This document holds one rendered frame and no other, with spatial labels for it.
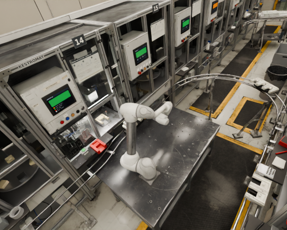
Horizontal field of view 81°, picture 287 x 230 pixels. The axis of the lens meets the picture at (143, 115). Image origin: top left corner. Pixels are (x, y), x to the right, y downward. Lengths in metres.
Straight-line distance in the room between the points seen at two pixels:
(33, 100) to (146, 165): 1.15
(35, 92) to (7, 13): 3.74
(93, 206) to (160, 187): 1.21
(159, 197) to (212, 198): 0.97
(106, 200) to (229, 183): 1.75
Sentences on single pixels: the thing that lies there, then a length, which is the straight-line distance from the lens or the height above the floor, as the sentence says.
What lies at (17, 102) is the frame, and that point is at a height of 1.79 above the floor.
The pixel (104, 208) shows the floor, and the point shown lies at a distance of 2.73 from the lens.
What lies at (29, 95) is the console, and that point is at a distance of 1.59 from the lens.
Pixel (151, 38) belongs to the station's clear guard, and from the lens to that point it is 2.41.
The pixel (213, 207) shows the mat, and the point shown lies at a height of 0.01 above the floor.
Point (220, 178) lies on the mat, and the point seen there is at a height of 0.01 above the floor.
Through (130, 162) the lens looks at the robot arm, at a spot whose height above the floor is 0.93.
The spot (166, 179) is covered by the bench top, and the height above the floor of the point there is 0.68.
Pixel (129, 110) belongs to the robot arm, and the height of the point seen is 1.45.
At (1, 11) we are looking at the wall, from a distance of 5.18.
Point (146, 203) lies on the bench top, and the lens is 1.88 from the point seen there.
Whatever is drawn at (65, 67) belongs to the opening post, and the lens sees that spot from 1.67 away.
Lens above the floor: 2.44
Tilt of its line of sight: 42 degrees down
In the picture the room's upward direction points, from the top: 11 degrees counter-clockwise
